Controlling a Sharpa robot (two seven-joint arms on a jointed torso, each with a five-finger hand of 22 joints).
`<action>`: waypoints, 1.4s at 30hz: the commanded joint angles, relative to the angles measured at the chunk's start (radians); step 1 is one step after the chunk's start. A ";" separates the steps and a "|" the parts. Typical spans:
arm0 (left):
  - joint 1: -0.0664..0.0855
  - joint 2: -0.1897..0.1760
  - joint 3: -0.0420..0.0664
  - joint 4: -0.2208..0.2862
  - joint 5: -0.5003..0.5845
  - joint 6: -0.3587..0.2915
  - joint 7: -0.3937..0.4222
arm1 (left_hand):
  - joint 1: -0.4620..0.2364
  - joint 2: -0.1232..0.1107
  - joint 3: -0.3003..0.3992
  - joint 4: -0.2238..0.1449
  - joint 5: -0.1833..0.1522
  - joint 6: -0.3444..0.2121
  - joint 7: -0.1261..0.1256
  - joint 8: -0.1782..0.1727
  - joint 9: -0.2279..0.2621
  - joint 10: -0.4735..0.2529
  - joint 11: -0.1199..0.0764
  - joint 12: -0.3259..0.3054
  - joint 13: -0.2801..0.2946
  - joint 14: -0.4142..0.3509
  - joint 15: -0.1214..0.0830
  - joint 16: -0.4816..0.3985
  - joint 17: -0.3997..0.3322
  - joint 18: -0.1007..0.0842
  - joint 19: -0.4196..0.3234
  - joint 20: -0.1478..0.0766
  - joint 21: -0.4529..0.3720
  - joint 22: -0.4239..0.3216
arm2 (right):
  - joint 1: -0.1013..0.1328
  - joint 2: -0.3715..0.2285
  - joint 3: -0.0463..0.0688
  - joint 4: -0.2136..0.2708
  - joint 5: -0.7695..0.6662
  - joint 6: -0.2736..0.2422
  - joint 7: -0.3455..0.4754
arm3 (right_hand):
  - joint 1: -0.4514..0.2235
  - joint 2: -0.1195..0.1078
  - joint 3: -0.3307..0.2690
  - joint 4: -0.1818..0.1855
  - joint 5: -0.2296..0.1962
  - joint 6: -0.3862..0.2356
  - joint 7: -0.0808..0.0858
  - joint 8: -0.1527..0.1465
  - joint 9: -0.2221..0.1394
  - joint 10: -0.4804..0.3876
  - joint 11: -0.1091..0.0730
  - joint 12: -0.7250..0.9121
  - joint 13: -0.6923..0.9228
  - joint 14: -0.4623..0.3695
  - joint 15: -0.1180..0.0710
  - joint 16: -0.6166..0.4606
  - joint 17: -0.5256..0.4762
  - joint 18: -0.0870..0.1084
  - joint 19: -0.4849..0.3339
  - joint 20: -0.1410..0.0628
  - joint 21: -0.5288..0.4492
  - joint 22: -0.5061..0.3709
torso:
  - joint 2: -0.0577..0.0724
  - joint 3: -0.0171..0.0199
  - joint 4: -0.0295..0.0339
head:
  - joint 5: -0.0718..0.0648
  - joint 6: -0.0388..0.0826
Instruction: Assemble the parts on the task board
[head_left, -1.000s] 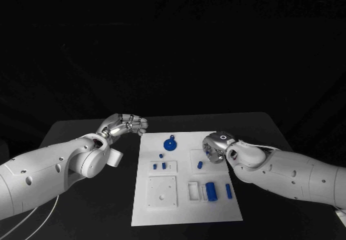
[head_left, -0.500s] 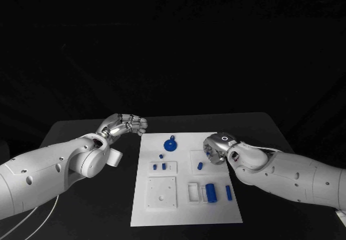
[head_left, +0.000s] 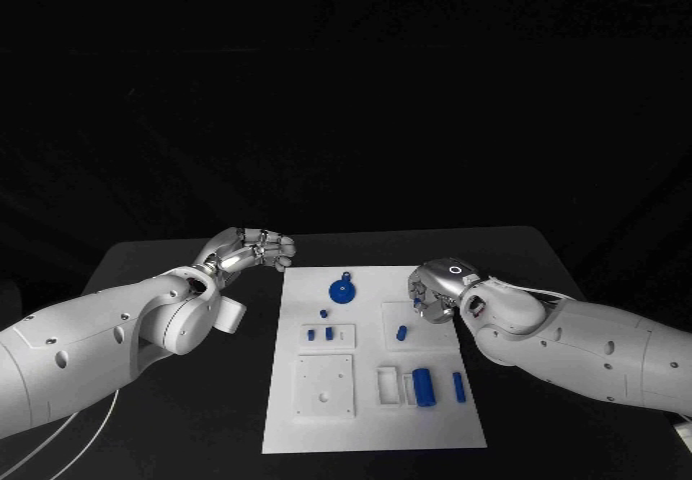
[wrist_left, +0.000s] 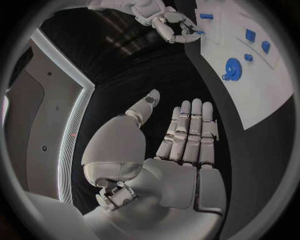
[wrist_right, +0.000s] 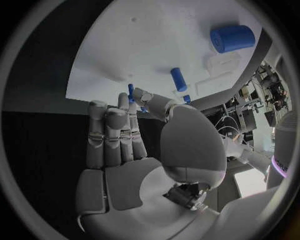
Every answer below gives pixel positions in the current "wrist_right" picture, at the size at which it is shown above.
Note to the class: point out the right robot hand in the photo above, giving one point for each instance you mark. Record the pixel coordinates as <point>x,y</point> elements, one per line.
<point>131,180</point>

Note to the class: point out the blue peg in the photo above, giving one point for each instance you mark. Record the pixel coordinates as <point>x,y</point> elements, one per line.
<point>130,91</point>

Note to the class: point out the white task board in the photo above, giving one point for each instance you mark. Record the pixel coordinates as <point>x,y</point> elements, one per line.
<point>145,46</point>

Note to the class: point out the small blue plug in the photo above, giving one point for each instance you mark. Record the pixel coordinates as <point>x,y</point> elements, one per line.
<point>187,98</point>
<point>144,109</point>

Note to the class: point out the workshop desk with equipment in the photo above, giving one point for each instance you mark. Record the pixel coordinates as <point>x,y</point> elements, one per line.
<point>243,114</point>

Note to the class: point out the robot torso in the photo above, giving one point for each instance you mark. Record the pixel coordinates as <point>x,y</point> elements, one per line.
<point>282,142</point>

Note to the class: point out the workshop rack with equipment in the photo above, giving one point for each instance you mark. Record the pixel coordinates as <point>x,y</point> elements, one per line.
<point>275,88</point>

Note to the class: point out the large blue cylinder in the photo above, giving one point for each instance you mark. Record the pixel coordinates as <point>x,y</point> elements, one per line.
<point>234,38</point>

